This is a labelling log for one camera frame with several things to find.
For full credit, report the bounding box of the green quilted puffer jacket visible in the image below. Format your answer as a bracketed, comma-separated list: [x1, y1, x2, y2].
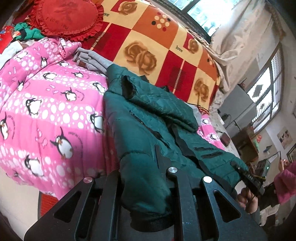
[104, 64, 247, 232]

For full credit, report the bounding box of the person's right hand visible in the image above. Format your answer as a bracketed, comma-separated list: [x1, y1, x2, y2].
[237, 187, 258, 214]

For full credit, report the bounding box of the floral white bedsheet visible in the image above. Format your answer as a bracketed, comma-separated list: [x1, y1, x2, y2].
[208, 108, 241, 158]

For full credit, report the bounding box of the brown leather wallet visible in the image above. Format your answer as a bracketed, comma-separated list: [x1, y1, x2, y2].
[220, 133, 231, 147]

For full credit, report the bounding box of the black power adapter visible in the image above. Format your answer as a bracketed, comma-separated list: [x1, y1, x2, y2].
[221, 113, 230, 121]

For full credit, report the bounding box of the grey cabinet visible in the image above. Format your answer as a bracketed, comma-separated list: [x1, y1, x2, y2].
[218, 85, 256, 138]

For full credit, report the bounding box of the pink penguin blanket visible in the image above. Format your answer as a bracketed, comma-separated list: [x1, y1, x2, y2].
[1, 38, 119, 198]

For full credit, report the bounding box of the window with grille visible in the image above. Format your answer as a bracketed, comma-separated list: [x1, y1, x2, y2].
[247, 43, 285, 134]

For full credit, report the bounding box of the grey folded sweater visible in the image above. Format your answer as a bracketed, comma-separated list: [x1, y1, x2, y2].
[73, 47, 113, 74]

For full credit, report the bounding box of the beige curtain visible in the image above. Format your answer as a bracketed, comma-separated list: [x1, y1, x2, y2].
[208, 1, 286, 94]

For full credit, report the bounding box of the red orange rose blanket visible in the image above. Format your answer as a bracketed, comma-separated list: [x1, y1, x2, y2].
[82, 1, 221, 113]

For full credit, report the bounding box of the green cloth item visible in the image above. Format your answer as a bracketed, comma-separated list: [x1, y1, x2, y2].
[13, 22, 45, 41]

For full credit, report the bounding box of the red heart ruffled pillow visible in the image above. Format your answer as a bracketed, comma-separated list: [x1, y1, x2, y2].
[29, 0, 104, 42]

